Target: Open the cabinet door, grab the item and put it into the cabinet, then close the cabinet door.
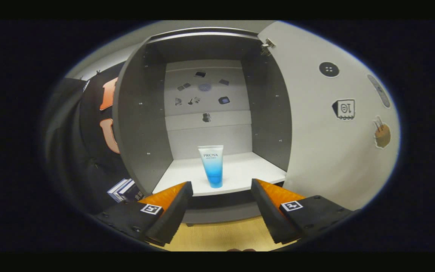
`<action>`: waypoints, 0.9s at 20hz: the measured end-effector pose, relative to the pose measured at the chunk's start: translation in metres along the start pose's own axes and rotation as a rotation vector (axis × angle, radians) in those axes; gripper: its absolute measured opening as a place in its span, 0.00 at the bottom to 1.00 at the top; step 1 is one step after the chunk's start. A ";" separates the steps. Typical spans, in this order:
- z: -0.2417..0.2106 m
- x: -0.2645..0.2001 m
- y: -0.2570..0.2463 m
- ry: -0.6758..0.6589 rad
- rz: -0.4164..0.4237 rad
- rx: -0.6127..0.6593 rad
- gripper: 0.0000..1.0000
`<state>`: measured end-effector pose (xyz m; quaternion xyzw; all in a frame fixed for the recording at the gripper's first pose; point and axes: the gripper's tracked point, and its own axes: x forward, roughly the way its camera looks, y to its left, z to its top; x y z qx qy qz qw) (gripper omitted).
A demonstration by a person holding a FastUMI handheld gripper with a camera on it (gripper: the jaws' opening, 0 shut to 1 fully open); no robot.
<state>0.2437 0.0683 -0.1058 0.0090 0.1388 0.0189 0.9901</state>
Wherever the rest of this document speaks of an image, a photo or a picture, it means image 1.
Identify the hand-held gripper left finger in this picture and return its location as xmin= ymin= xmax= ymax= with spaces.
xmin=97 ymin=181 xmax=194 ymax=246

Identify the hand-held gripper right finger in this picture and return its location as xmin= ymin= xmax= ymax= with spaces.
xmin=251 ymin=179 xmax=354 ymax=244

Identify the blue and white tube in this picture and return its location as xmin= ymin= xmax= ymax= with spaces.
xmin=197 ymin=145 xmax=224 ymax=189

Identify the white cabinet shelf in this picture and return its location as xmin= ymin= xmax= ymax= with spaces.
xmin=152 ymin=152 xmax=287 ymax=197

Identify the light blue book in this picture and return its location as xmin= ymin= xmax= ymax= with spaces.
xmin=107 ymin=178 xmax=135 ymax=201

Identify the grey cabinet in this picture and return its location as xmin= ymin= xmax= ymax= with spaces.
xmin=112 ymin=27 xmax=293 ymax=224

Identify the black backdrop cloth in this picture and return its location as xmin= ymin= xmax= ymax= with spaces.
xmin=44 ymin=62 xmax=142 ymax=212

